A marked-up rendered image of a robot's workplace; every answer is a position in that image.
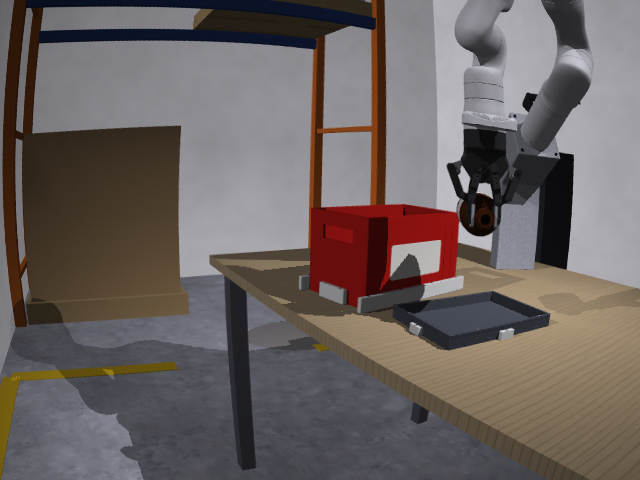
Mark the red plastic crate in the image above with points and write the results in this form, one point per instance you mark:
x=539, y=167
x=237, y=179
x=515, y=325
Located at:
x=412, y=246

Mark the brown bottle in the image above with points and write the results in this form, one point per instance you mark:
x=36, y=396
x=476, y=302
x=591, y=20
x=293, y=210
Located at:
x=484, y=218

